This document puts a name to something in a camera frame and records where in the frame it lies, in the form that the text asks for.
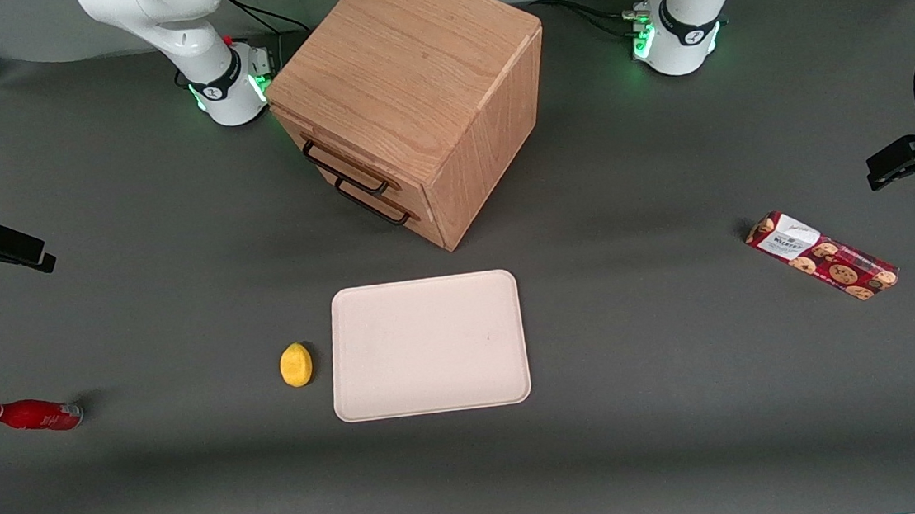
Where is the red cookie box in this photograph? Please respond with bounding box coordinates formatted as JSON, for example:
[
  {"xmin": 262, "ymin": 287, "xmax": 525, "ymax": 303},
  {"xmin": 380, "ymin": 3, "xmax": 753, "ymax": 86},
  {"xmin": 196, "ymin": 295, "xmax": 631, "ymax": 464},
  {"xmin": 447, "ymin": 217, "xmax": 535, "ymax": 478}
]
[{"xmin": 743, "ymin": 200, "xmax": 902, "ymax": 312}]

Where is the yellow lemon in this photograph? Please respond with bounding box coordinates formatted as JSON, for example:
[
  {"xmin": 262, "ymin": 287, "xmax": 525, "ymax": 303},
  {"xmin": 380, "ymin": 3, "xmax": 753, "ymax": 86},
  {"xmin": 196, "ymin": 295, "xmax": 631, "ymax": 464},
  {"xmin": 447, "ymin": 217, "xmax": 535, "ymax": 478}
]
[{"xmin": 278, "ymin": 341, "xmax": 315, "ymax": 389}]

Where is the oak wooden drawer cabinet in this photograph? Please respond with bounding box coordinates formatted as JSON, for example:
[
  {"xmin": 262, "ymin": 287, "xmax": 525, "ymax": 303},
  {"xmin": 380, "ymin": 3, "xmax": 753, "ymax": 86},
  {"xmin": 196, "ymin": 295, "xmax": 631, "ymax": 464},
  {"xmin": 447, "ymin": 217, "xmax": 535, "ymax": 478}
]
[{"xmin": 257, "ymin": 0, "xmax": 562, "ymax": 267}]

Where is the red bottle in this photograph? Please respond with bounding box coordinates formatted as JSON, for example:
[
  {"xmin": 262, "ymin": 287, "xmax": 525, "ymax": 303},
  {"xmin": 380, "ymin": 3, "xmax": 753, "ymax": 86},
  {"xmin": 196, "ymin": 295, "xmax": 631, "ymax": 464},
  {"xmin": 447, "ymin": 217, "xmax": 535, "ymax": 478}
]
[{"xmin": 0, "ymin": 394, "xmax": 85, "ymax": 437}]

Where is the beige rectangular tray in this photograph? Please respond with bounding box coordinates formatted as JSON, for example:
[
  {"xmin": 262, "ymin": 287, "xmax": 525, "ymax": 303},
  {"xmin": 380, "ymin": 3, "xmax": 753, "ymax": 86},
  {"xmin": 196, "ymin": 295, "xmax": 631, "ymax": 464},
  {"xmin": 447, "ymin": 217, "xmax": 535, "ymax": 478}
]
[{"xmin": 323, "ymin": 267, "xmax": 535, "ymax": 425}]

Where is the black arm base cable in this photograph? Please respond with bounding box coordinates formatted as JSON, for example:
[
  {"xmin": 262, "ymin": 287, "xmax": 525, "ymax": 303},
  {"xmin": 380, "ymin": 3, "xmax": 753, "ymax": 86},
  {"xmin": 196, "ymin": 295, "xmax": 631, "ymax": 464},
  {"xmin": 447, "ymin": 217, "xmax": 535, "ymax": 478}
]
[
  {"xmin": 528, "ymin": 0, "xmax": 684, "ymax": 46},
  {"xmin": 219, "ymin": 0, "xmax": 313, "ymax": 43}
]

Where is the black left arm base cable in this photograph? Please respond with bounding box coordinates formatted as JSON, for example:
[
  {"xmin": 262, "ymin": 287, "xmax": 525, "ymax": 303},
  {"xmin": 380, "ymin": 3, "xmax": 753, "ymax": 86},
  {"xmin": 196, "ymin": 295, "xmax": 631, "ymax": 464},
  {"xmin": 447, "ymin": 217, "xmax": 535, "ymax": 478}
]
[{"xmin": 528, "ymin": 0, "xmax": 684, "ymax": 46}]

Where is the black right arm base cable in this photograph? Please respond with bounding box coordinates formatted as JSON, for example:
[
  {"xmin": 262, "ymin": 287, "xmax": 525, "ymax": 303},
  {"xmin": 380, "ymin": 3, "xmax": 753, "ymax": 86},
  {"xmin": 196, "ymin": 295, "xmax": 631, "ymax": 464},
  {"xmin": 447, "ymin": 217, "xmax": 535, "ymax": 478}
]
[{"xmin": 219, "ymin": 0, "xmax": 313, "ymax": 43}]

